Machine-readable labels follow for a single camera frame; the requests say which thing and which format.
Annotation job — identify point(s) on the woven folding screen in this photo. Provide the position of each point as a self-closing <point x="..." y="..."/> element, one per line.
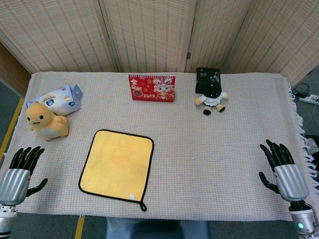
<point x="149" y="32"/>

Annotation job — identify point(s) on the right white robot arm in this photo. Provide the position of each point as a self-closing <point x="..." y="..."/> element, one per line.
<point x="302" y="219"/>

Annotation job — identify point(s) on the yellow plush dinosaur toy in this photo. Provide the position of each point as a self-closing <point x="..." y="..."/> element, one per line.
<point x="45" y="124"/>

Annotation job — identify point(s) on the white woven tablecloth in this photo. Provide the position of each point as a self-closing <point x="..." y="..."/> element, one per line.
<point x="199" y="149"/>

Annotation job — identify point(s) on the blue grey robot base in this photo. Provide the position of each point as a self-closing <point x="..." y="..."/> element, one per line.
<point x="154" y="229"/>

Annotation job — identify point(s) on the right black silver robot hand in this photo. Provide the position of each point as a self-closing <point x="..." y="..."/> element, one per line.
<point x="291" y="179"/>

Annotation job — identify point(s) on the white power strip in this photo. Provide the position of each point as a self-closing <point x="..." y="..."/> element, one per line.
<point x="309" y="99"/>

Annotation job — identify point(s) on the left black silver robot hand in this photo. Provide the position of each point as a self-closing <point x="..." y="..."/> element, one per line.
<point x="13" y="181"/>

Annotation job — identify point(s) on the black cardboard box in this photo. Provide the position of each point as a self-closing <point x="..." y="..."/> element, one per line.
<point x="207" y="77"/>

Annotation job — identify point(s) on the red desk calendar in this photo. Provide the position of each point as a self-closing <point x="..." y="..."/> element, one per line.
<point x="149" y="89"/>

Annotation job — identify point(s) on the brown wooden cabinet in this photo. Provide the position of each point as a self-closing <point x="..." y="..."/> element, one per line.
<point x="11" y="72"/>

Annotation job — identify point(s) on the metal screen hinge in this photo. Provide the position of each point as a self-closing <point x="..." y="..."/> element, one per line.
<point x="188" y="55"/>

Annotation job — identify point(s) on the yellow cloth black trim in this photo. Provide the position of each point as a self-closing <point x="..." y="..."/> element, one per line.
<point x="117" y="164"/>

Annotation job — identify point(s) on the blue white tissue pack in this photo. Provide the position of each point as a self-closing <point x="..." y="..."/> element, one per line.
<point x="57" y="99"/>

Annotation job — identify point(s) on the black plush doll white shirt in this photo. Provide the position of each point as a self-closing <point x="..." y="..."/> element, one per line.
<point x="211" y="98"/>

